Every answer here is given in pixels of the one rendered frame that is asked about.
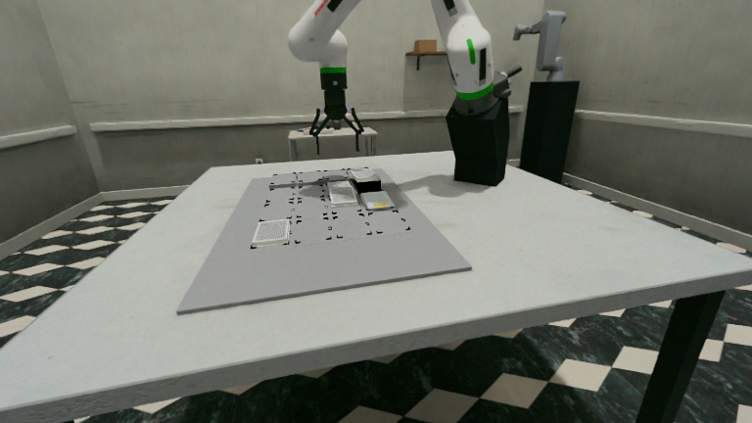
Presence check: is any clear plastic lid with yellow tape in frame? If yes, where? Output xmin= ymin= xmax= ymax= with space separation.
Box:
xmin=361 ymin=191 xmax=395 ymax=211

